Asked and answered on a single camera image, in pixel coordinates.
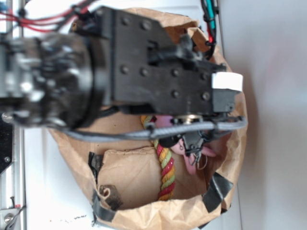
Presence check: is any pink plush toy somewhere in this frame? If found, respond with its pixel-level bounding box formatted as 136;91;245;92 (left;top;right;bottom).
155;115;216;175

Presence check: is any metal corner bracket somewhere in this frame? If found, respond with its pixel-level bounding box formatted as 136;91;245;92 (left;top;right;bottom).
0;208;21;230

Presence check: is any red wire bundle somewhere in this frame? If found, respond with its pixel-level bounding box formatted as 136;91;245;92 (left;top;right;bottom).
0;0;96;32

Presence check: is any aluminium extrusion rail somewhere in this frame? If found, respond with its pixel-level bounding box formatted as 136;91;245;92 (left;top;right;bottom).
0;0;27;230

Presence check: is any brown paper bag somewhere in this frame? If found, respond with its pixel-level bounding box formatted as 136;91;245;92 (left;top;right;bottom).
47;7;248;230

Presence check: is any green and red cable bundle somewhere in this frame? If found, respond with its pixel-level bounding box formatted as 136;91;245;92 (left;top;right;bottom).
201;0;219;60

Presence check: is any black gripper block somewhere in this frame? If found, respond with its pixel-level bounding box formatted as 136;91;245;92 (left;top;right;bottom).
96;7;243;115

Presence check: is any multicolour twisted rope toy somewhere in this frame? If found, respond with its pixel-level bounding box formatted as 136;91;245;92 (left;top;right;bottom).
140;115;176;201

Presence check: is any grey braided sleeve cable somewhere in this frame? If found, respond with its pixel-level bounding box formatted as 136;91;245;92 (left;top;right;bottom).
47;116;248;143

